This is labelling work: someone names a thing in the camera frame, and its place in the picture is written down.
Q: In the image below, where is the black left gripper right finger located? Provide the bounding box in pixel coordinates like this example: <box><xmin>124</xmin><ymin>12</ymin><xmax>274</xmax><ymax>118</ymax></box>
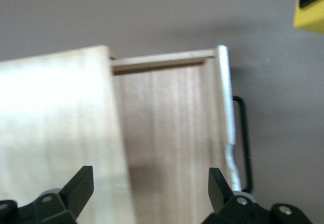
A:
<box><xmin>204</xmin><ymin>168</ymin><xmax>270</xmax><ymax>224</ymax></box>

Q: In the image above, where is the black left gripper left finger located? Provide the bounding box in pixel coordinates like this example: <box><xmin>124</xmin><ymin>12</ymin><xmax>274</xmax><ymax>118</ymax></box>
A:
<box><xmin>17</xmin><ymin>166</ymin><xmax>95</xmax><ymax>224</ymax></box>

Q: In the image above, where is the yellow cube block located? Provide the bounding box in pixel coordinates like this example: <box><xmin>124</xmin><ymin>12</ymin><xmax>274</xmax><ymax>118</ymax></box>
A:
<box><xmin>293</xmin><ymin>0</ymin><xmax>324</xmax><ymax>35</ymax></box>

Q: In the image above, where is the black metal drawer handle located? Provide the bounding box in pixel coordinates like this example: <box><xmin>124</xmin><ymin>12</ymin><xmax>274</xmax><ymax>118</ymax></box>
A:
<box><xmin>232</xmin><ymin>96</ymin><xmax>254</xmax><ymax>193</ymax></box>

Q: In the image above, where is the wooden drawer with white front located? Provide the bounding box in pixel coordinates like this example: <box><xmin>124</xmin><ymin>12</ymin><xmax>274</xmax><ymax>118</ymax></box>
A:
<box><xmin>108</xmin><ymin>45</ymin><xmax>241</xmax><ymax>224</ymax></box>

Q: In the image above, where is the wooden drawer cabinet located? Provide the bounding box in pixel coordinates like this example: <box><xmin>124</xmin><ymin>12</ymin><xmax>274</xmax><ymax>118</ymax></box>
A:
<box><xmin>0</xmin><ymin>45</ymin><xmax>136</xmax><ymax>224</ymax></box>

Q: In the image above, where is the brown table cover mat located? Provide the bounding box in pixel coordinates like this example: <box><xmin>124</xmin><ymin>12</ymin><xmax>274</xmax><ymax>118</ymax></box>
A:
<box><xmin>0</xmin><ymin>0</ymin><xmax>324</xmax><ymax>224</ymax></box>

